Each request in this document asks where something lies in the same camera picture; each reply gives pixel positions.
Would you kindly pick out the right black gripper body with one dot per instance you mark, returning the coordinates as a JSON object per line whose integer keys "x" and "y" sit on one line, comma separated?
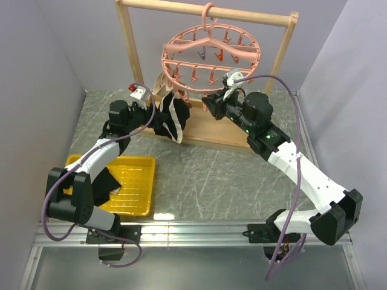
{"x": 233, "y": 109}

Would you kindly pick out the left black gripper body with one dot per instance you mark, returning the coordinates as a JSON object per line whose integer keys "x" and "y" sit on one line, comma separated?
{"x": 139, "y": 116}

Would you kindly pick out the black underwear beige waistband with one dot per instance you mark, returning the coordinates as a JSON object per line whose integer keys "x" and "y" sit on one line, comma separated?
{"x": 174, "y": 113}

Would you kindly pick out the pink round clip hanger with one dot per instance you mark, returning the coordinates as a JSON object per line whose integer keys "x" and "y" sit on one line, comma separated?
{"x": 195, "y": 59}

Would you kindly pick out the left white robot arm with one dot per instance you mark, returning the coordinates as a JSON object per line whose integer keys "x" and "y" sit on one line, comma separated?
{"x": 70, "y": 191}

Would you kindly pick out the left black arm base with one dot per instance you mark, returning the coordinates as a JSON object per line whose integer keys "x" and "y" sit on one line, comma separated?
{"x": 112, "y": 244}

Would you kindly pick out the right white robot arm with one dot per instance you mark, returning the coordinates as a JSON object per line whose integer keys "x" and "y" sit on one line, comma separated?
{"x": 336, "y": 209}

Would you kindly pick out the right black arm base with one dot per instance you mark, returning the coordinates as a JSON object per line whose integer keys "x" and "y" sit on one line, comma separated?
{"x": 265, "y": 234}

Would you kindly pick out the brown underwear striped waistband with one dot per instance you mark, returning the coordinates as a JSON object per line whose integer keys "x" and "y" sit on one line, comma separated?
{"x": 162, "y": 86}

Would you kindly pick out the black underwear in tray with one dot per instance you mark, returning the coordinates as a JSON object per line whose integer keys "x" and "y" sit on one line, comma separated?
{"x": 102, "y": 186}

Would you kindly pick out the wooden hanging rack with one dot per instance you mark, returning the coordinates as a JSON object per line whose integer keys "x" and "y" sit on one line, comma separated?
{"x": 201, "y": 129}

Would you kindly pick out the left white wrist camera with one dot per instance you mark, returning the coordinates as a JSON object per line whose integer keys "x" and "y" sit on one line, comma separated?
{"x": 139, "y": 95}

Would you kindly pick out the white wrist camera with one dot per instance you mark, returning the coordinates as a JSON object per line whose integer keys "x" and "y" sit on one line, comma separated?
{"x": 139, "y": 95}
{"x": 232, "y": 81}

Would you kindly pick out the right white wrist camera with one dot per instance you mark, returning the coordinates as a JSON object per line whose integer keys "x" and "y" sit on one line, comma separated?
{"x": 232, "y": 81}

